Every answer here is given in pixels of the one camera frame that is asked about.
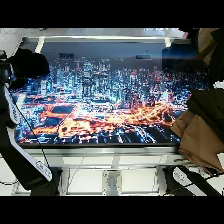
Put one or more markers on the black pants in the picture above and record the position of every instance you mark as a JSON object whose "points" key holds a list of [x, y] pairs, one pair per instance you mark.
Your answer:
{"points": [[28, 66]]}

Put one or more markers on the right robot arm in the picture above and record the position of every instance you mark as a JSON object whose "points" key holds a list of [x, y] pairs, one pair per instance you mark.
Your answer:
{"points": [[200, 185]]}

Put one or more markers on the dark blue garment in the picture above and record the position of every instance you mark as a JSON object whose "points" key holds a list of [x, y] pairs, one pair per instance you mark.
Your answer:
{"points": [[180, 58]]}

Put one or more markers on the brown garment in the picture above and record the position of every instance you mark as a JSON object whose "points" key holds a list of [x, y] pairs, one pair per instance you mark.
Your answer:
{"points": [[200, 143]]}

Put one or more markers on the dark olive garment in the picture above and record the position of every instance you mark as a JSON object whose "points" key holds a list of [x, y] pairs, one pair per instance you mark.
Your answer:
{"points": [[210, 106]]}

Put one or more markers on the tan garment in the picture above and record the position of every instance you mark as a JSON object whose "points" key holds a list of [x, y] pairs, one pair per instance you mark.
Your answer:
{"points": [[205, 41]]}

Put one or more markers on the black garment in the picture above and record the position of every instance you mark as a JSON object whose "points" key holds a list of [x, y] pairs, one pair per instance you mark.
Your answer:
{"points": [[218, 63]]}

